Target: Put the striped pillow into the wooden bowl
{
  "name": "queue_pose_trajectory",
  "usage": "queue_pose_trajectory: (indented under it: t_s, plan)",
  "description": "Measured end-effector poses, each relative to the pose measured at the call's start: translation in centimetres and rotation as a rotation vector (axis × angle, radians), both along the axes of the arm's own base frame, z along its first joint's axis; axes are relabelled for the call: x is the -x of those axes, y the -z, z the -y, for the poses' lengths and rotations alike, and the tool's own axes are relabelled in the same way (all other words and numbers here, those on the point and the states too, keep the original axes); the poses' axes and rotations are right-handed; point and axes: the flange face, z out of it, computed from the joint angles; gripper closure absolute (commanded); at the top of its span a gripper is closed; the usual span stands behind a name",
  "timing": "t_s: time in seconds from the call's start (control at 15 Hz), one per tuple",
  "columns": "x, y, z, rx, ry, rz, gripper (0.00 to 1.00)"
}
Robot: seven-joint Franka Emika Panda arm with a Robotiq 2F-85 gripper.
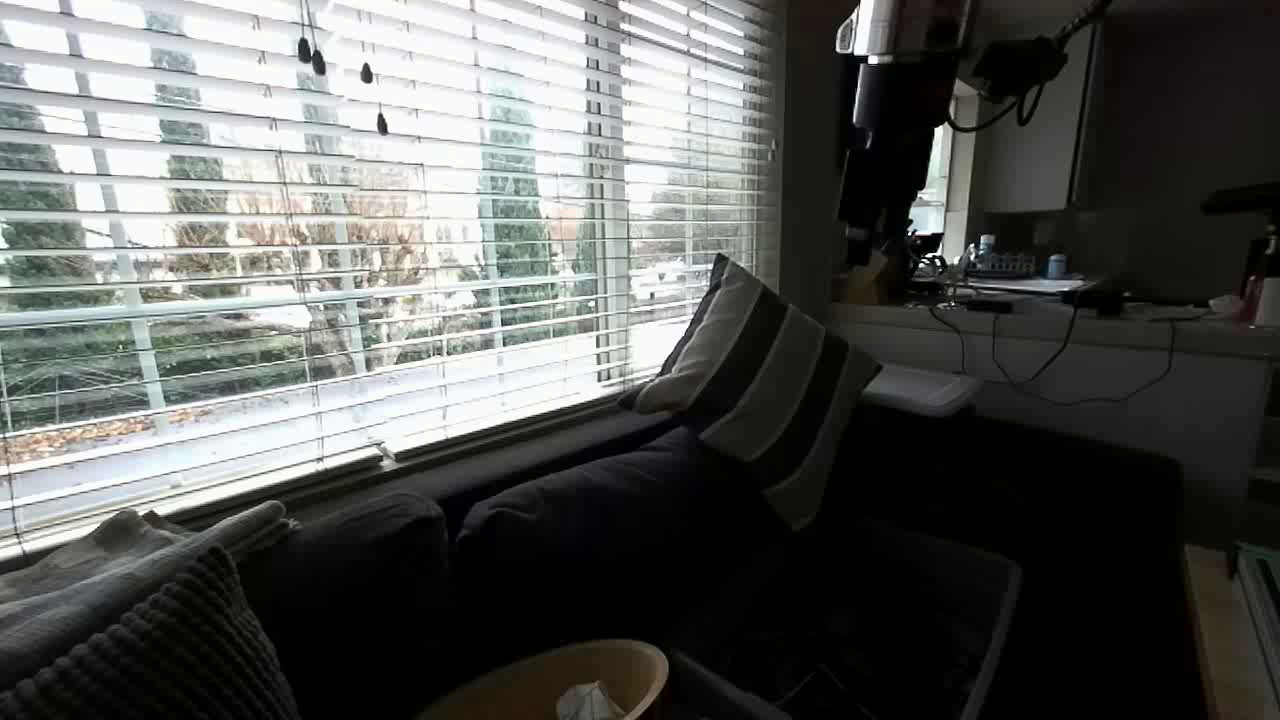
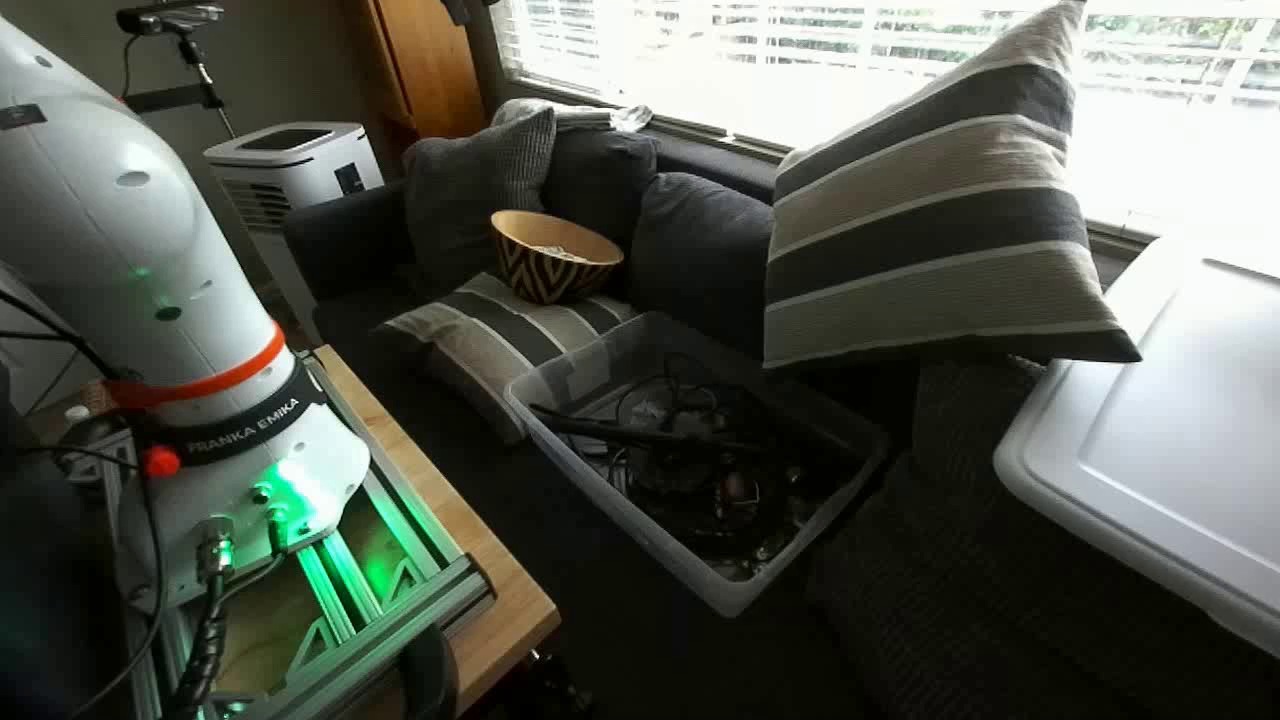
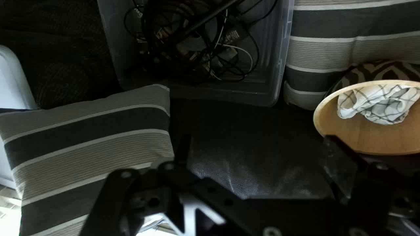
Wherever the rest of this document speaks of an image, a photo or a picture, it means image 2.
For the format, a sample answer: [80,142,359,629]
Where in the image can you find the large striped pillow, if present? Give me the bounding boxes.
[761,0,1146,376]

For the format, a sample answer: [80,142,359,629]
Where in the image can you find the patterned wooden bowl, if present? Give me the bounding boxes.
[484,203,627,306]

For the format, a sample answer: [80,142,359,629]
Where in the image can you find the small striped pillow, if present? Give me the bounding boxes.
[380,267,641,445]

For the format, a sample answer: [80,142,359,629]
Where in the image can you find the grey square throw pillow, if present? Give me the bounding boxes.
[401,108,560,297]

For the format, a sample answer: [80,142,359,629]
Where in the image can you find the dark rounded couch cushion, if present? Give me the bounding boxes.
[623,168,779,360]

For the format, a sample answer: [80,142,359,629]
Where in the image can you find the clear plastic storage bin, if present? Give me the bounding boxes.
[500,306,896,625]

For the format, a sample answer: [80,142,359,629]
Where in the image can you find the dark couch back cushion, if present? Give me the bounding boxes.
[537,123,663,257]

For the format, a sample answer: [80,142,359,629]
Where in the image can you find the dark fabric couch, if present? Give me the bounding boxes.
[279,123,1280,720]

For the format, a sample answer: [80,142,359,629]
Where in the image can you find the wooden side table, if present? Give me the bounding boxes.
[308,338,563,720]

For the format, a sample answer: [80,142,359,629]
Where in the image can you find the white window blinds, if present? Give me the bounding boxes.
[493,0,1280,251]

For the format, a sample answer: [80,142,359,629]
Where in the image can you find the brown wooden board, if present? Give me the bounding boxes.
[355,0,493,142]

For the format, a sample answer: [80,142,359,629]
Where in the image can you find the white air purifier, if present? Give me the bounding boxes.
[198,116,392,273]

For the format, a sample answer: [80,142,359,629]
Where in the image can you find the dark ribbed seat cushion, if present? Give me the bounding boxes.
[808,356,1280,720]

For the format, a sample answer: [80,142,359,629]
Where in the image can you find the white plastic bin lid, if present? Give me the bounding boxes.
[989,251,1280,662]

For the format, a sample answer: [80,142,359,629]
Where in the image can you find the tangled black cables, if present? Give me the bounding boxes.
[532,356,856,576]

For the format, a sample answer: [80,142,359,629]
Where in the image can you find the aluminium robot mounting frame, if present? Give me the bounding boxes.
[113,353,496,720]

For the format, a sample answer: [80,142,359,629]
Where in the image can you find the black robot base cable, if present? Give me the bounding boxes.
[155,525,240,720]

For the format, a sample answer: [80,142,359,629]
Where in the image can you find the black camera on stand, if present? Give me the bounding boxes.
[113,0,230,118]

